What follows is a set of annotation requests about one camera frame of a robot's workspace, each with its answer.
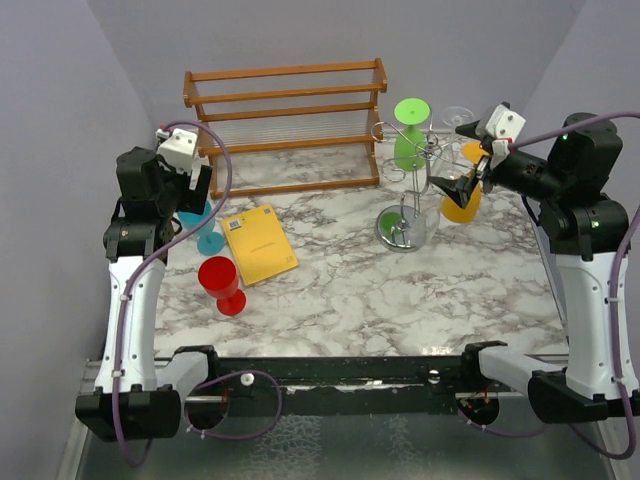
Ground yellow plastic wine glass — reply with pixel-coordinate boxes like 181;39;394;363
439;141;493;224

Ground clear champagne flute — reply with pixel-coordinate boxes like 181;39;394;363
431;106;475;179

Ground clear round wine glass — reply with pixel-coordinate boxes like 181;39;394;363
407;207;440;250

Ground blue plastic wine glass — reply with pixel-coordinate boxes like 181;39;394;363
177;200;225;257

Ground green plastic wine glass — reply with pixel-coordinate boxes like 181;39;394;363
394;97;431;173

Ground red plastic wine glass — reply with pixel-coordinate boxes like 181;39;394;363
198;256;246;316

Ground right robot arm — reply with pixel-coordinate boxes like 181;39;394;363
433;103;639;424

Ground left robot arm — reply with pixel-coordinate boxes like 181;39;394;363
75;147;221;442

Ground chrome wine glass rack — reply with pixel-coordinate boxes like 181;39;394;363
370;119;481;253

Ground wooden shelf rack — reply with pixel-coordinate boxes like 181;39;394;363
182;58;388;197

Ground yellow book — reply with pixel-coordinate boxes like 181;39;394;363
221;204;299;286

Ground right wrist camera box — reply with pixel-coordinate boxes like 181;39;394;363
475;102;526;170

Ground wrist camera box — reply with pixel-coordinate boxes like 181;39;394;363
155;128;198;175
475;102;526;170

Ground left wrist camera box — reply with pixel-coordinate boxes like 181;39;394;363
155;128;198;175

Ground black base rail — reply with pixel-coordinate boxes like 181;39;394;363
186;356;482;423

